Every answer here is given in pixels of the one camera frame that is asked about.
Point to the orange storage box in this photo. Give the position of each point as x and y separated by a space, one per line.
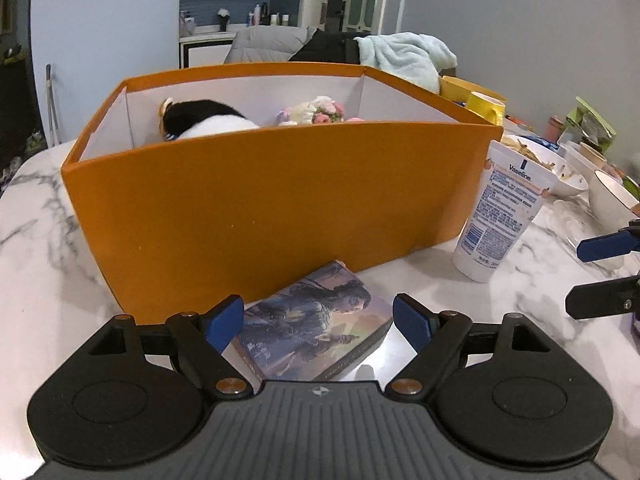
180 225

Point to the grey puffer jacket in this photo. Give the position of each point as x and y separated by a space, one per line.
268 43

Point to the clear glass plate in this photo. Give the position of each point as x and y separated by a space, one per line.
570 223

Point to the white bowl with fries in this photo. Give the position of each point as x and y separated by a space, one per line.
569 182

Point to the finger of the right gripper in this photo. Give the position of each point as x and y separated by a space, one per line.
620 243
603 299

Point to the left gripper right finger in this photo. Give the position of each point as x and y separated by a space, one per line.
437 339

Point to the crochet bunny with flowers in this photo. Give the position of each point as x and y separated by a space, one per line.
321 110

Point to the broom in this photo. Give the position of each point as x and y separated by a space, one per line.
51 110

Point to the yellow bowl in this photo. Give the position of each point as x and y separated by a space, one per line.
458 90

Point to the white plush with striped foot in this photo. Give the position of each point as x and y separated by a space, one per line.
193 119

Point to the black jacket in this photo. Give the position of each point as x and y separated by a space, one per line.
330 47

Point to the white ceramic bowl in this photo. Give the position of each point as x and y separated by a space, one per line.
611 203

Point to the light blue fluffy towel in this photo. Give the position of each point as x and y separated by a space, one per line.
417 58

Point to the white cabinet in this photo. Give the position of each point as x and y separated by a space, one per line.
205 50

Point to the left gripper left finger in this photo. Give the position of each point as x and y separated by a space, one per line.
200 341

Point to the yellow mug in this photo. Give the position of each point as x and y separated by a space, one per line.
487 107

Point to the Vaseline lotion tube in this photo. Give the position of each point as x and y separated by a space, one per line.
512 190

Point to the photo card box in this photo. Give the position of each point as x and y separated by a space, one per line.
314 329

